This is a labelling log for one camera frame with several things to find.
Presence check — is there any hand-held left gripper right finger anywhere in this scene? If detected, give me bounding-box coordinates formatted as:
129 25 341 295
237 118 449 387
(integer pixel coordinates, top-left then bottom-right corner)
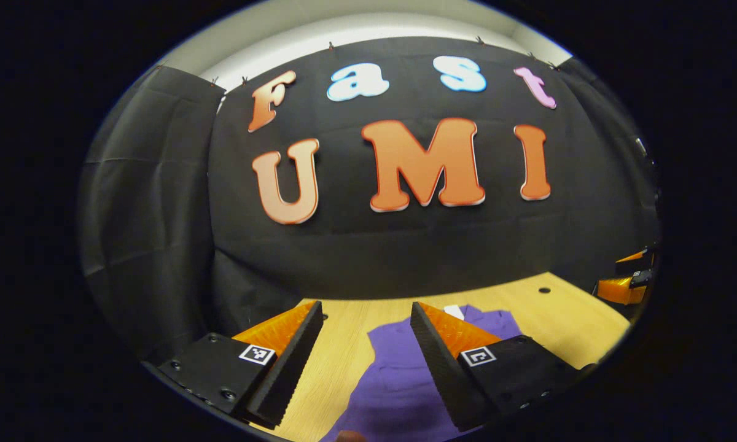
410 301 598 433

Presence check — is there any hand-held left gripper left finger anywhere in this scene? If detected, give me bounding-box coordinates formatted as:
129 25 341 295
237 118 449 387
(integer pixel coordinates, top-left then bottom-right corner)
157 300 324 430

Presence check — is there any purple shirt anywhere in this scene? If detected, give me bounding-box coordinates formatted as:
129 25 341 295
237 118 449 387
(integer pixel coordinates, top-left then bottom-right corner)
319 304 523 442

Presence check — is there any black backdrop cloth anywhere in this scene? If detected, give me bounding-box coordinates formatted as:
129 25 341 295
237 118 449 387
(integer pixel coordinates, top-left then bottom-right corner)
77 36 661 363

